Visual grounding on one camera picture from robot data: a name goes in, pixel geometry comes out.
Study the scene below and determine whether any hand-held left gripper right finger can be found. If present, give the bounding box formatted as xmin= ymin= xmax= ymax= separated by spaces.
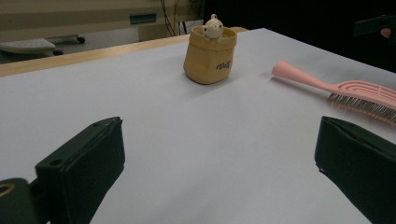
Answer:
xmin=314 ymin=116 xmax=396 ymax=224

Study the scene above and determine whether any wooden desk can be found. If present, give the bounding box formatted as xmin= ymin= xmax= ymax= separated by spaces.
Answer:
xmin=0 ymin=0 xmax=206 ymax=43

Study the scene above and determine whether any bundle of hanging cables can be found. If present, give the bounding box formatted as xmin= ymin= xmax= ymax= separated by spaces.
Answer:
xmin=159 ymin=0 xmax=190 ymax=37

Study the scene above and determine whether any tan cup with animal figure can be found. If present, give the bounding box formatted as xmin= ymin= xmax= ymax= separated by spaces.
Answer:
xmin=182 ymin=13 xmax=238 ymax=86

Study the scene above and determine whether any grey desk label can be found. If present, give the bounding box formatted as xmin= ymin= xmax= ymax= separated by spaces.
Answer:
xmin=129 ymin=12 xmax=158 ymax=25

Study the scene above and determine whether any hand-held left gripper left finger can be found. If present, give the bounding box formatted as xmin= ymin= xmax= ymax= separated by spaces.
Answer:
xmin=35 ymin=116 xmax=126 ymax=224

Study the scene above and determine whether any pink hairbrush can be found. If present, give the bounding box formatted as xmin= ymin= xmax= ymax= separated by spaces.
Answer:
xmin=271 ymin=60 xmax=396 ymax=127

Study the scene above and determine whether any white wheeled base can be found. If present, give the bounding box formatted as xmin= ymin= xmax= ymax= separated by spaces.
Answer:
xmin=0 ymin=34 xmax=87 ymax=58

